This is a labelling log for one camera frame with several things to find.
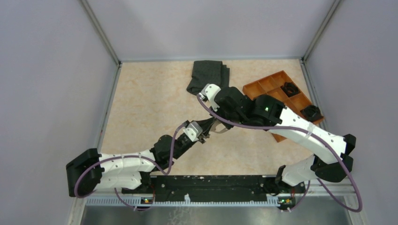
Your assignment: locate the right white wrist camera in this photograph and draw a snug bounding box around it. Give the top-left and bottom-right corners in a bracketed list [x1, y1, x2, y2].
[199, 83, 221, 112]

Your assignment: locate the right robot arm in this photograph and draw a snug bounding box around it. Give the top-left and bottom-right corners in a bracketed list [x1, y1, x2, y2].
[202, 84, 356, 193]

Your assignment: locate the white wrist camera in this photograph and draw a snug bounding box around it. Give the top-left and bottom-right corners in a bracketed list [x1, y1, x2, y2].
[199, 83, 221, 112]
[183, 121, 203, 142]

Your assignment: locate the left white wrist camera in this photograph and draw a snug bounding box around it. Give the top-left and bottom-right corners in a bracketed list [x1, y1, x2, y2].
[183, 121, 203, 142]

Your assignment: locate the dark grey folded cloth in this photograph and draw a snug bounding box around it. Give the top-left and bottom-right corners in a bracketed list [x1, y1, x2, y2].
[186, 60, 230, 95]

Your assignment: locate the black rolled strap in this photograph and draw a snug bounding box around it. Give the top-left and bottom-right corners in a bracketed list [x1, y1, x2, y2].
[300, 105, 323, 123]

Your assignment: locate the orange compartment tray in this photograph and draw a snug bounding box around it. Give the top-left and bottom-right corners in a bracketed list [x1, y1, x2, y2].
[242, 70, 324, 125]

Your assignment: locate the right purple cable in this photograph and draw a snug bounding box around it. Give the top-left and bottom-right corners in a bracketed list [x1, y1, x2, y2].
[196, 94, 363, 213]

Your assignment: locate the black rolled belt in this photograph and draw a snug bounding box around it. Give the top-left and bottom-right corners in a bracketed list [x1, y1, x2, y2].
[281, 82, 300, 98]

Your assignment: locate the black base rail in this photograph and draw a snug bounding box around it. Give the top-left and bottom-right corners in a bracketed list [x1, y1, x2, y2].
[131, 175, 306, 203]

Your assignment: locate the metal key holder plate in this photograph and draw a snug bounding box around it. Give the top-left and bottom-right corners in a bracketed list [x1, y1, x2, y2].
[200, 117, 229, 135]

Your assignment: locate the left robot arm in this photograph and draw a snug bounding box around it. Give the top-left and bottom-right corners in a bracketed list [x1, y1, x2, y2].
[66, 133, 199, 197]

